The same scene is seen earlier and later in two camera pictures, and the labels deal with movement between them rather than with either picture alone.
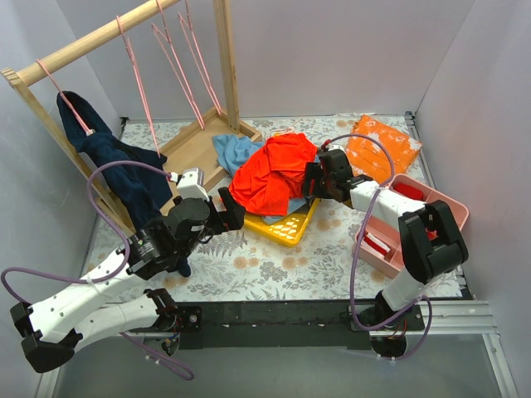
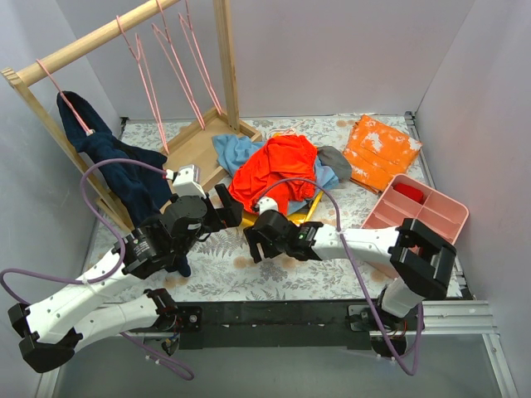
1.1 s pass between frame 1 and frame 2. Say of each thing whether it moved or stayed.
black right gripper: moved
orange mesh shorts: stayed
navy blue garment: stayed
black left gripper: stayed
